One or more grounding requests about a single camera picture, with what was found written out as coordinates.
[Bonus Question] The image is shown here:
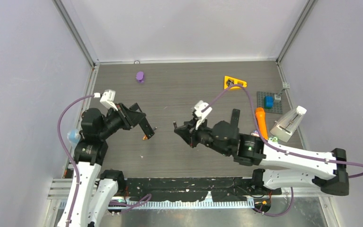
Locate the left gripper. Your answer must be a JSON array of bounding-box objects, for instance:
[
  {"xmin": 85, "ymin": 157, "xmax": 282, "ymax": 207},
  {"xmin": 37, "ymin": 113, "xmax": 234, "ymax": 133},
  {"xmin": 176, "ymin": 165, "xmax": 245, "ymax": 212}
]
[{"xmin": 99, "ymin": 102, "xmax": 145, "ymax": 138}]

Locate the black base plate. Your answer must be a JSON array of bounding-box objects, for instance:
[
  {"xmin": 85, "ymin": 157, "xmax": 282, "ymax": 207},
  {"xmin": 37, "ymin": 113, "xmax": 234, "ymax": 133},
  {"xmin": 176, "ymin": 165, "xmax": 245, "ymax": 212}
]
[{"xmin": 108, "ymin": 177, "xmax": 282, "ymax": 213}]

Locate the grey lego baseplate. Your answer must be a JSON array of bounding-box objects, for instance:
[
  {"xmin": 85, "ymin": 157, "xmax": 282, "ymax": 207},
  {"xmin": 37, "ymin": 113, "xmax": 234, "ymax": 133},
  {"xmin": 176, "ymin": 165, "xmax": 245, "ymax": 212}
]
[{"xmin": 256, "ymin": 91, "xmax": 283, "ymax": 114}]

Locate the small ice cream toy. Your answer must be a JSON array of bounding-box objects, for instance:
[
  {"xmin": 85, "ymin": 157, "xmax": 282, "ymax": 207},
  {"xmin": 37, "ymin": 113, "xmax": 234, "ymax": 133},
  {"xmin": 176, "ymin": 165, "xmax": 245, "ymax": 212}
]
[{"xmin": 251, "ymin": 130, "xmax": 260, "ymax": 137}]

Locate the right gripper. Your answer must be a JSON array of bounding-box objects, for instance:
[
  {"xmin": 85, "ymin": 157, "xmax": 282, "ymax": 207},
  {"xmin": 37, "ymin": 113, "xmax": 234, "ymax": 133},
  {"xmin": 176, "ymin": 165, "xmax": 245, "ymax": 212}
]
[{"xmin": 175, "ymin": 115, "xmax": 230, "ymax": 156}]

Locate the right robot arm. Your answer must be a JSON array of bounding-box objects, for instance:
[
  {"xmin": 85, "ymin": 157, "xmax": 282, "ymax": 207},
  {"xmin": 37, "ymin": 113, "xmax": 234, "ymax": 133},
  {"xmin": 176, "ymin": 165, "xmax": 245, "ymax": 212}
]
[{"xmin": 174, "ymin": 120, "xmax": 349, "ymax": 196}]

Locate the grey lego technic beam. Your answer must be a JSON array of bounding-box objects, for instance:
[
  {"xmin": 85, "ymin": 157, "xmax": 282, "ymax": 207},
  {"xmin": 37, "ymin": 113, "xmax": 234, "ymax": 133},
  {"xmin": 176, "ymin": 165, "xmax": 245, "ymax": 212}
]
[{"xmin": 274, "ymin": 82, "xmax": 290, "ymax": 103}]

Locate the yellow triangular toy block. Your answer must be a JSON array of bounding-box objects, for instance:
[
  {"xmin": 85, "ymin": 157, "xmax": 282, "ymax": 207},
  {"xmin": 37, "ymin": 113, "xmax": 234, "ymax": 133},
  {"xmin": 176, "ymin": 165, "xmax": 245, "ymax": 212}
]
[{"xmin": 224, "ymin": 76, "xmax": 247, "ymax": 89}]

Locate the green frog toy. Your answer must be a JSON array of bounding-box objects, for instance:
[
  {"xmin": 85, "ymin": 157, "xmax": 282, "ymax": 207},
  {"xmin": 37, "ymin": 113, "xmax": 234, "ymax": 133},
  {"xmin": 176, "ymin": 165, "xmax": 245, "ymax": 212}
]
[{"xmin": 268, "ymin": 137, "xmax": 278, "ymax": 143}]

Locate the purple plastic cap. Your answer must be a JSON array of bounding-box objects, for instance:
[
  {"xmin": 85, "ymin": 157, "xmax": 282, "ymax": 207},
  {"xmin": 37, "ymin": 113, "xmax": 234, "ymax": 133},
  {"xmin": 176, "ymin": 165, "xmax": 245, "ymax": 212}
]
[{"xmin": 136, "ymin": 71, "xmax": 145, "ymax": 84}]

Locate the purple cable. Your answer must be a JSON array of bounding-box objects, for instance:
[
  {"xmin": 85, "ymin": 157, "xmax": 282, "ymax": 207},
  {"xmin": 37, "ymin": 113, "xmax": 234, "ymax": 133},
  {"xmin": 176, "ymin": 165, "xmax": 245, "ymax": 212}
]
[
  {"xmin": 201, "ymin": 84, "xmax": 363, "ymax": 218},
  {"xmin": 57, "ymin": 94, "xmax": 152, "ymax": 227}
]

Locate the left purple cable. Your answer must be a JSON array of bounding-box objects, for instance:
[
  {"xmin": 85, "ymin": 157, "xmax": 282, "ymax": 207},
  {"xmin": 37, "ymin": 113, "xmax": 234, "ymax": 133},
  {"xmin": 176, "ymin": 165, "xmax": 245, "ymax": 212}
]
[{"xmin": 57, "ymin": 94, "xmax": 152, "ymax": 227}]

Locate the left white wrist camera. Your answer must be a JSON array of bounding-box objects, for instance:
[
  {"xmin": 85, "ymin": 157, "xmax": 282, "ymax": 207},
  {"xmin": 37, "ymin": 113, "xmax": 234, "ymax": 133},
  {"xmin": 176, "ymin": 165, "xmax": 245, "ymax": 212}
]
[{"xmin": 93, "ymin": 89, "xmax": 118, "ymax": 111}]

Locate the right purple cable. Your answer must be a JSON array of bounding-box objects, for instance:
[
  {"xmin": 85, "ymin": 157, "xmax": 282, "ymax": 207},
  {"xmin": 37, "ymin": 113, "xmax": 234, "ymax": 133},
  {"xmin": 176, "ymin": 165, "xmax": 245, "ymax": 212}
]
[{"xmin": 201, "ymin": 84, "xmax": 363, "ymax": 218}]

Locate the blue lego brick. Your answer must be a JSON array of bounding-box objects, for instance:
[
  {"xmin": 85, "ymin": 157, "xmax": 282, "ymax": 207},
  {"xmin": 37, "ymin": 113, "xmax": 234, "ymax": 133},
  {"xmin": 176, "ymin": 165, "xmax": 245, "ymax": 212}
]
[{"xmin": 263, "ymin": 96, "xmax": 274, "ymax": 109}]

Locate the orange plastic flashlight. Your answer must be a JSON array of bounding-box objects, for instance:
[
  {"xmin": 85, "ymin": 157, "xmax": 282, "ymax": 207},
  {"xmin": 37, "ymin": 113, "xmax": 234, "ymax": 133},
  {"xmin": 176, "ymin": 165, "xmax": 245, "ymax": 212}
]
[{"xmin": 255, "ymin": 107, "xmax": 268, "ymax": 140}]

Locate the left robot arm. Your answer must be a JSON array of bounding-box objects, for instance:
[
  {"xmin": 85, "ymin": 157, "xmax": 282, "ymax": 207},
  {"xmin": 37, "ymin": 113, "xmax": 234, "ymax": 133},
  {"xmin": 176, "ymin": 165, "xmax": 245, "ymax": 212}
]
[{"xmin": 57, "ymin": 103, "xmax": 154, "ymax": 227}]

